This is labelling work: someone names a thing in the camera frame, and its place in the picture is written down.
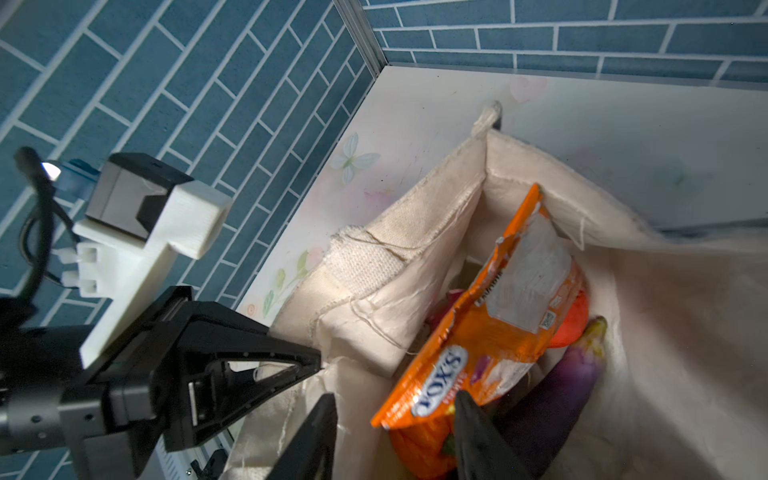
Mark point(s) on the red tomato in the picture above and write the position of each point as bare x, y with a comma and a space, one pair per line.
574, 324

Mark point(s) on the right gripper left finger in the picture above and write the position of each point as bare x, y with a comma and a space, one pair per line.
310, 454

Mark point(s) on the pink dragon fruit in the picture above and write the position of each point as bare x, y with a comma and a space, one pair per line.
442, 307

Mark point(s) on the purple eggplant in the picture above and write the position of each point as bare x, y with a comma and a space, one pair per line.
537, 427

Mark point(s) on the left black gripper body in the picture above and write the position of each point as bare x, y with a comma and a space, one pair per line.
111, 413

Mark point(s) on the orange Fox's candy bag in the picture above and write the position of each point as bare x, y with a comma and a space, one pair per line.
497, 329

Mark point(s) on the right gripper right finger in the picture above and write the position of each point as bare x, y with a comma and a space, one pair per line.
481, 451

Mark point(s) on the beige canvas tote bag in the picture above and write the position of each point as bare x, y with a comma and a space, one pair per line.
684, 394

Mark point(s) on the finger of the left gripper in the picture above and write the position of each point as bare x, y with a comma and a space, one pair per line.
223, 365

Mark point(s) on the orange pumpkin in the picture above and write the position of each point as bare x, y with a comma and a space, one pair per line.
426, 449

